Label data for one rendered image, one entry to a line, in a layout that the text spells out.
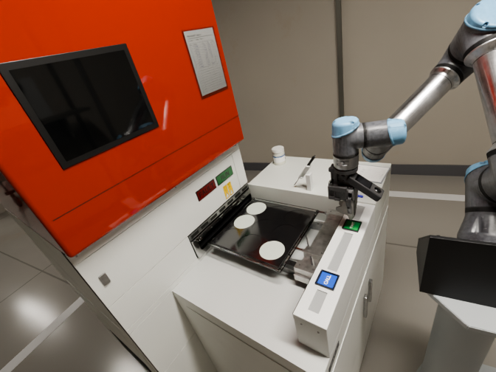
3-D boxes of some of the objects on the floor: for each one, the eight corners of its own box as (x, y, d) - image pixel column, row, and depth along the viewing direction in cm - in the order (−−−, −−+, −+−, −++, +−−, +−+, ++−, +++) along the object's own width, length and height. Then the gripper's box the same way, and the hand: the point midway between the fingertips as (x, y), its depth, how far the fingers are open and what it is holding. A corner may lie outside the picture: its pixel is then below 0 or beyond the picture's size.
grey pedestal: (527, 379, 116) (615, 253, 76) (576, 521, 84) (775, 433, 44) (399, 340, 141) (416, 229, 101) (400, 439, 109) (425, 334, 69)
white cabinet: (224, 384, 141) (171, 291, 101) (297, 262, 204) (282, 176, 164) (339, 475, 104) (327, 386, 64) (384, 292, 167) (393, 190, 127)
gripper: (334, 159, 86) (336, 208, 96) (325, 171, 80) (328, 223, 90) (361, 160, 81) (360, 212, 91) (353, 174, 75) (353, 228, 85)
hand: (353, 216), depth 88 cm, fingers closed
